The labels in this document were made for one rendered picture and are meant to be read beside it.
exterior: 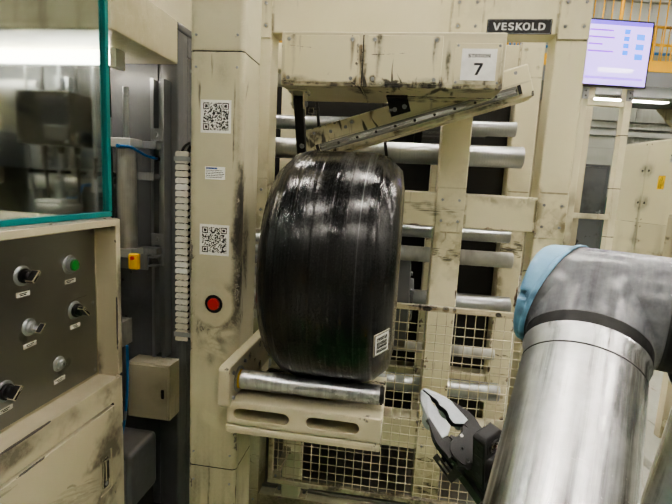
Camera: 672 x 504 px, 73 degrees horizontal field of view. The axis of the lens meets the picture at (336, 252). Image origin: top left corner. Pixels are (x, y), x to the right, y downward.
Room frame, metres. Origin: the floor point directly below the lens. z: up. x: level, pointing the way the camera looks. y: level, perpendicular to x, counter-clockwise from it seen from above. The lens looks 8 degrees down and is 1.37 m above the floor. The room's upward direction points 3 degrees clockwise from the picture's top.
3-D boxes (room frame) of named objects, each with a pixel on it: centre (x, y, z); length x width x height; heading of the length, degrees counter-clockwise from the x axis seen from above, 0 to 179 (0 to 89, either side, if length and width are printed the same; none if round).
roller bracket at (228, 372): (1.17, 0.21, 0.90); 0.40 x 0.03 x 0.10; 172
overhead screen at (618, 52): (4.15, -2.31, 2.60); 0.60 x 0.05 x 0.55; 92
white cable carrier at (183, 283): (1.14, 0.38, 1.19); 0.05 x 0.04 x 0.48; 172
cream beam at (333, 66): (1.42, -0.14, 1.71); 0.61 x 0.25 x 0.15; 82
